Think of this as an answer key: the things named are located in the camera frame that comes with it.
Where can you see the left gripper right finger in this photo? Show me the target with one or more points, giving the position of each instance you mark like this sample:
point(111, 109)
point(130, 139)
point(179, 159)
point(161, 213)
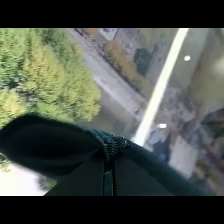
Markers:
point(136, 183)

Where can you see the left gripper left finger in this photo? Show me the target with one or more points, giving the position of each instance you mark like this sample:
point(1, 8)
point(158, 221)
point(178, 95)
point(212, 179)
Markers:
point(87, 183)

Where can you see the black garment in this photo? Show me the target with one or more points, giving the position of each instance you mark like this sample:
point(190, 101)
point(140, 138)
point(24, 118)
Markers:
point(46, 143)

